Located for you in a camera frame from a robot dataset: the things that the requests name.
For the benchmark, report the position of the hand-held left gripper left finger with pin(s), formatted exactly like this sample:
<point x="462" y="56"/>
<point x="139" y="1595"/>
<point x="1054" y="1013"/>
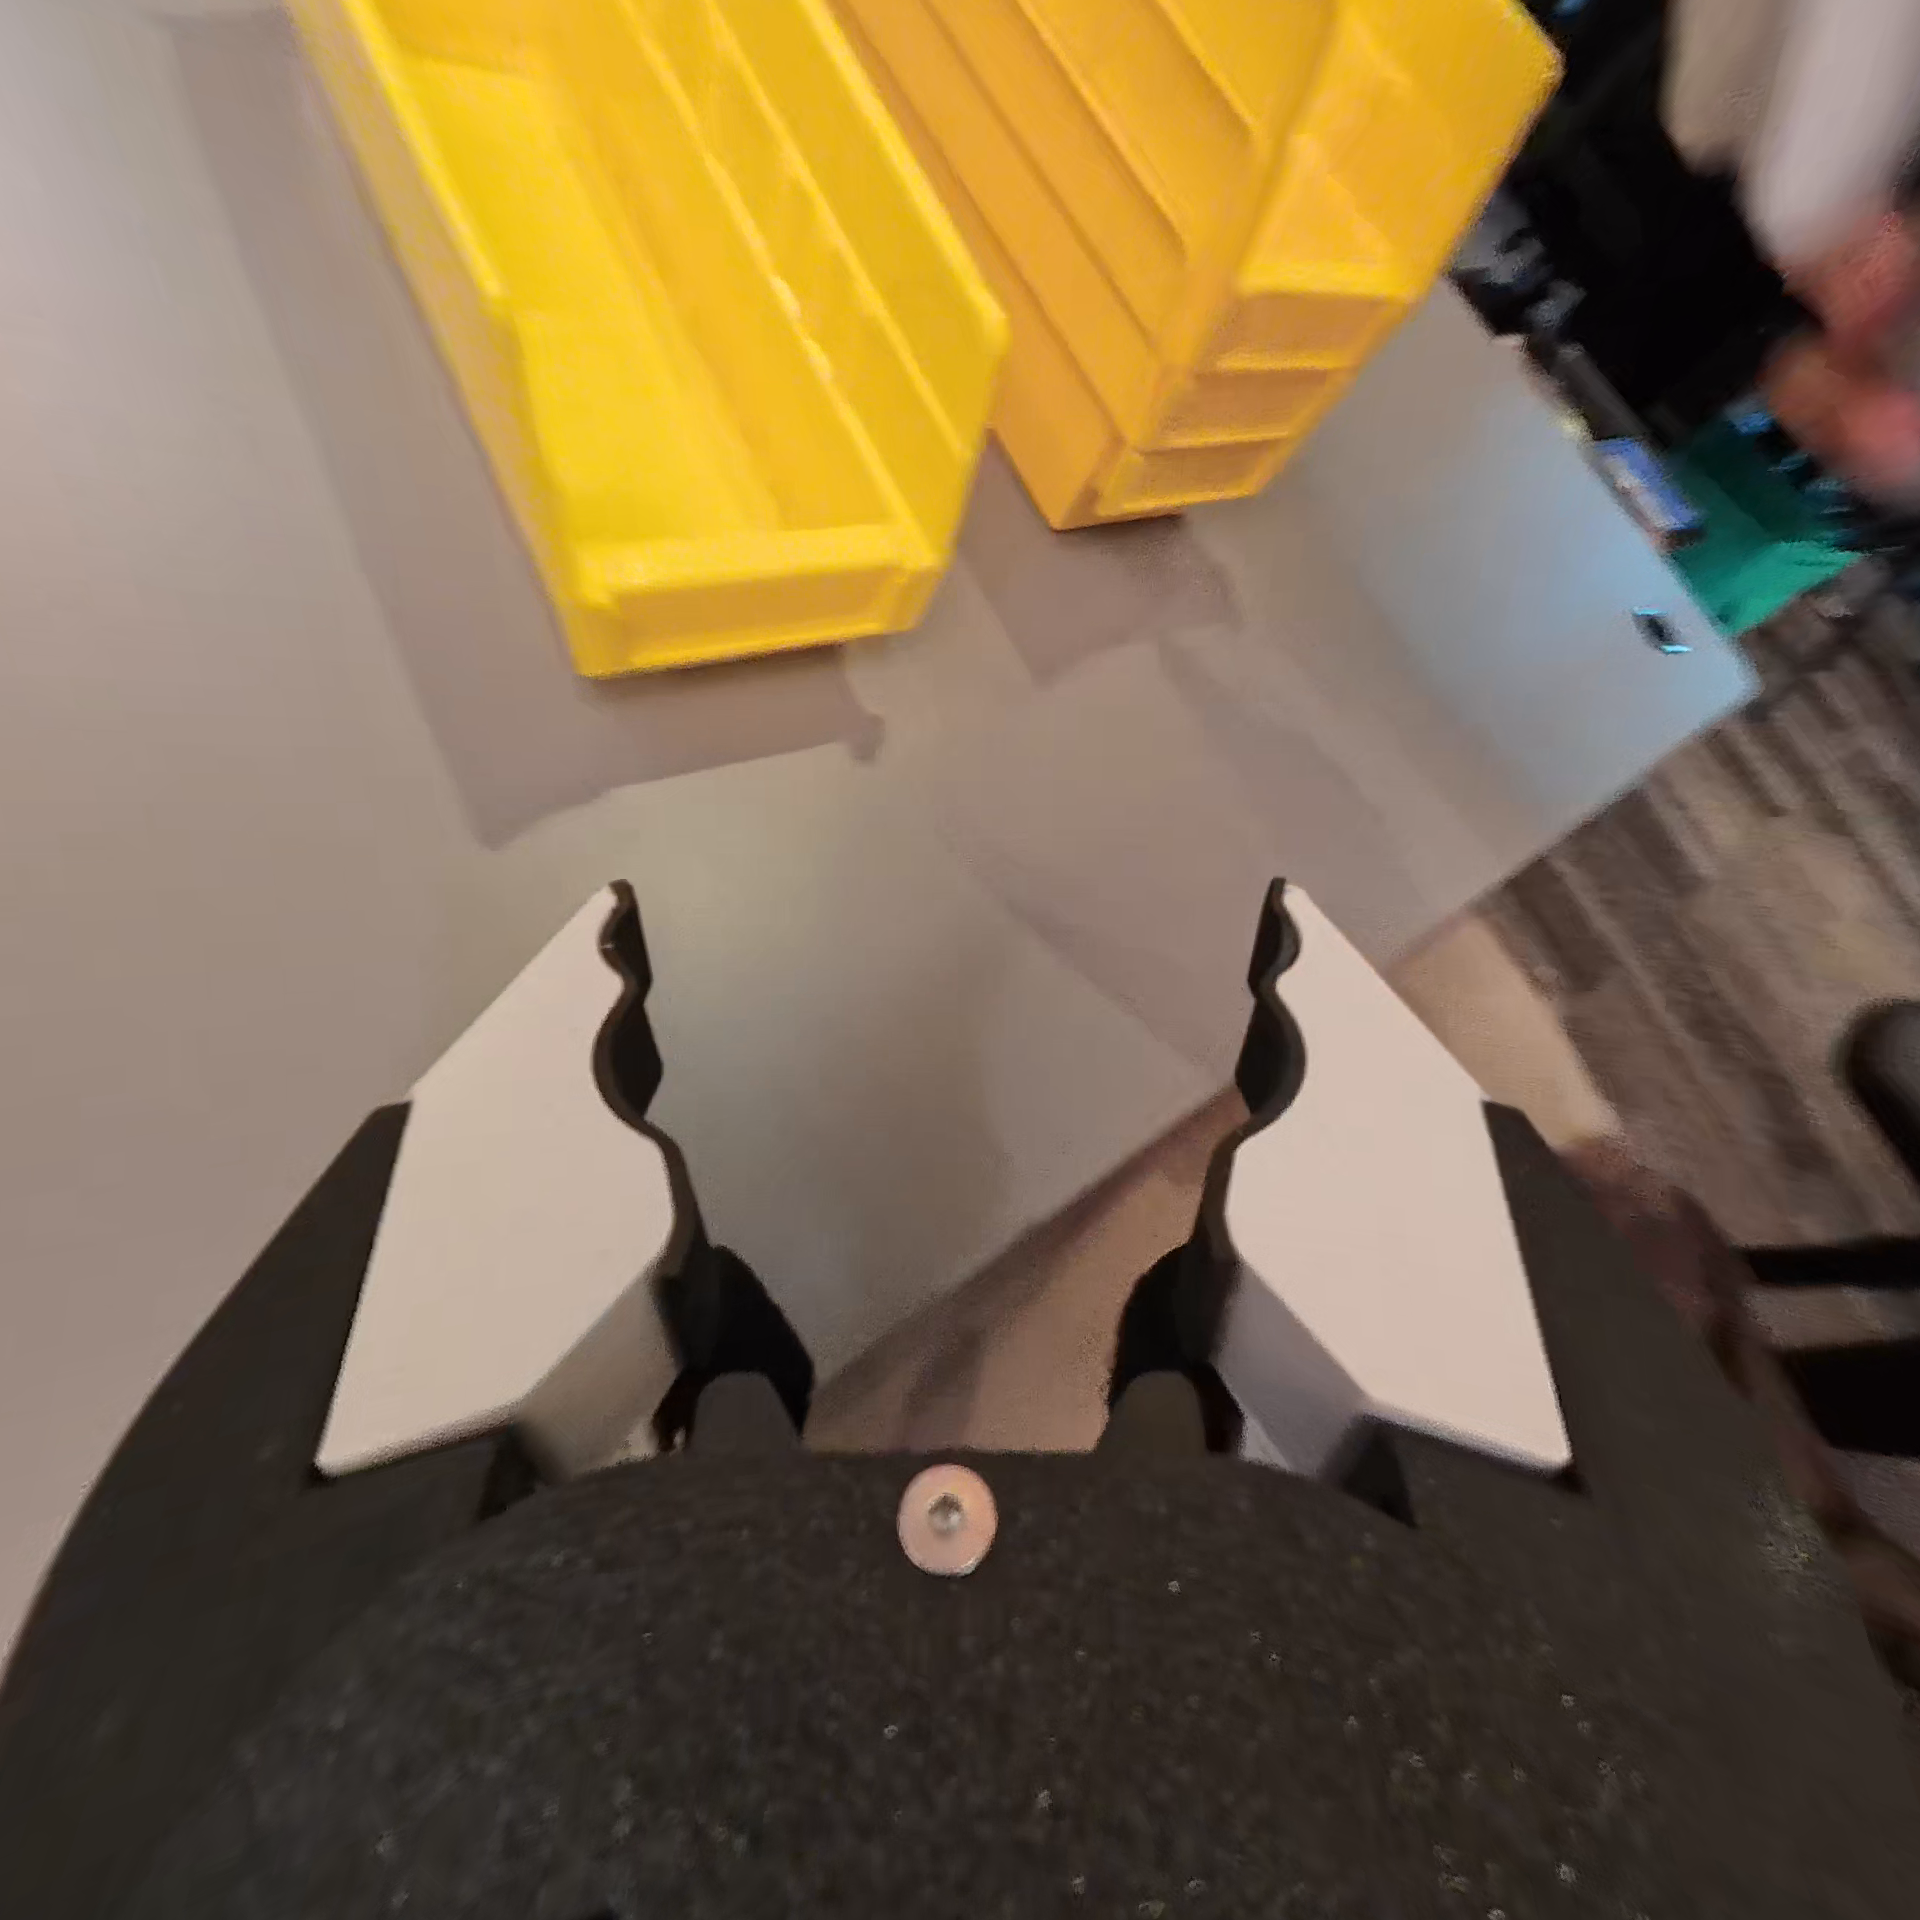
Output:
<point x="494" y="1276"/>

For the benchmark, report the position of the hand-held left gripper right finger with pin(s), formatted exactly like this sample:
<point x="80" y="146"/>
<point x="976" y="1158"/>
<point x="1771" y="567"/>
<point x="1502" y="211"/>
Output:
<point x="1380" y="1276"/>

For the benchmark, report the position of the round metal desk screw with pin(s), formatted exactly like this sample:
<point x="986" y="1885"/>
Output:
<point x="1657" y="631"/>

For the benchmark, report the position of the grey desk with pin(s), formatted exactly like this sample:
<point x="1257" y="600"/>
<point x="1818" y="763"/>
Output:
<point x="225" y="750"/>

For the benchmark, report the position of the person's brown trousers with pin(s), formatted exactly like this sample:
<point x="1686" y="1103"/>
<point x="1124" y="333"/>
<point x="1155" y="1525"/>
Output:
<point x="1725" y="1352"/>

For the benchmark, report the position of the small blue box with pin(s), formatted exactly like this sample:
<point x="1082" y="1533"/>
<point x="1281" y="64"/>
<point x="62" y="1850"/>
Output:
<point x="1648" y="488"/>

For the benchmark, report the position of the green mat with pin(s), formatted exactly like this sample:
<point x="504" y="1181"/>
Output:
<point x="1769" y="554"/>

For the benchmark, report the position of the black office chair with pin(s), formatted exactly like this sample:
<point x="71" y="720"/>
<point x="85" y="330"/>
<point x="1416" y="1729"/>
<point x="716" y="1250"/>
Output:
<point x="1861" y="1276"/>

